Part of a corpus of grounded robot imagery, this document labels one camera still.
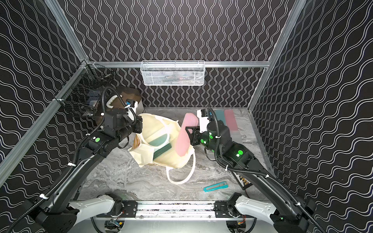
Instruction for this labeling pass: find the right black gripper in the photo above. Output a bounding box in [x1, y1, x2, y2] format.
[186, 124, 223, 159]

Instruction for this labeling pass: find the translucent clear pencil case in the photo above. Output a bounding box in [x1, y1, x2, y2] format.
[230, 131, 242, 144]

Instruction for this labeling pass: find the pink pencil case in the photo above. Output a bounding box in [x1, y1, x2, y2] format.
[175, 113, 199, 157]
[224, 109, 239, 131]

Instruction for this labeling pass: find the teal translucent pencil case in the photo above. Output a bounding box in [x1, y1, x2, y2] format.
[215, 110, 226, 125]

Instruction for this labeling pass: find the cream canvas tote bag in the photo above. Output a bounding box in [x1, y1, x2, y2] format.
[128, 113, 196, 185]

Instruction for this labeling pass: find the teal utility knife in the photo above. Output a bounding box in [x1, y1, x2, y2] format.
[203, 182, 229, 192]

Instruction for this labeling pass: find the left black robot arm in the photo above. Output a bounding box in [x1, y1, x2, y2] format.
[6, 86, 142, 233]

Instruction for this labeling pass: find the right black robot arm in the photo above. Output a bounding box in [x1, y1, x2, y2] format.
[185, 107, 325, 233]

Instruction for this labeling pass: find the green pencil case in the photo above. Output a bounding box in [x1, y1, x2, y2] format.
[149, 135, 172, 160]

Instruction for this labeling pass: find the brown lidded storage box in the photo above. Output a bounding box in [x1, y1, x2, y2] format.
[104, 86, 144, 115]

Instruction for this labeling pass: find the black card with brown items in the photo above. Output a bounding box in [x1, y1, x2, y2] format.
[231, 172, 253, 190]

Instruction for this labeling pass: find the white wire mesh basket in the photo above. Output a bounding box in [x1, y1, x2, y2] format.
[140, 60, 206, 86]

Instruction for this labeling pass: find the black wire basket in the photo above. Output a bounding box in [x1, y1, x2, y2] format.
[56, 64, 115, 118]

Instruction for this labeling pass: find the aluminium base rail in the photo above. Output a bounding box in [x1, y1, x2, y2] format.
[58, 200, 295, 219]

